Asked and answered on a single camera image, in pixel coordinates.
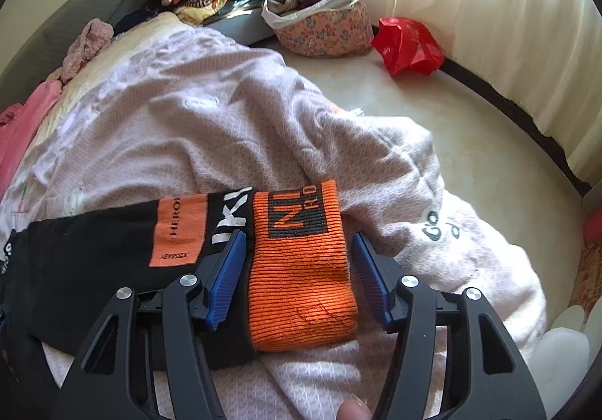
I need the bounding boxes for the black orange sweater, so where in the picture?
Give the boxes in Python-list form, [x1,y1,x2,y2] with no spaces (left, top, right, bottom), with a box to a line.
[1,181,357,369]

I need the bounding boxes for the right hand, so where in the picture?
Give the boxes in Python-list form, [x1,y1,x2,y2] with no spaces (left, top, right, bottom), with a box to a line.
[336,397,372,420]

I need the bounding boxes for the lilac strawberry print blanket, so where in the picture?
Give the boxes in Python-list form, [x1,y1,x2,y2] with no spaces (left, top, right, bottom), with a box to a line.
[0,22,549,420]

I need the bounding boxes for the pink quilt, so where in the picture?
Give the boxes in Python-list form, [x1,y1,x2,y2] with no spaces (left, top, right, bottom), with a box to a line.
[1,80,62,195]

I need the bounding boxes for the dusty pink fuzzy garment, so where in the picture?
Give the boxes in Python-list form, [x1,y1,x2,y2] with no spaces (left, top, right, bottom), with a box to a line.
[60,18,113,84]

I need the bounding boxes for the red plastic bag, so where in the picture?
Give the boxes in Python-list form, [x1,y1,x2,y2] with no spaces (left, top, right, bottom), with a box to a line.
[372,17,445,77]

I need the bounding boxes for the grey storage box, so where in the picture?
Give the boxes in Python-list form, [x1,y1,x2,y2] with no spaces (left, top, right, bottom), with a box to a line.
[203,0,274,45]

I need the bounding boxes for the floral fabric basket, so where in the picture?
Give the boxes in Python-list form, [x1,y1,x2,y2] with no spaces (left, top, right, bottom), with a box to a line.
[275,2,374,58]

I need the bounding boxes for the white curtain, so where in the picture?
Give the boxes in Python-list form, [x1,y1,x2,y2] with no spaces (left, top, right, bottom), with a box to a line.
[371,0,601,184]

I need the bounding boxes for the grey quilted headboard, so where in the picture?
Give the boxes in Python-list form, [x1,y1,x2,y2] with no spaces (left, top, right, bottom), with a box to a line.
[1,0,147,108]

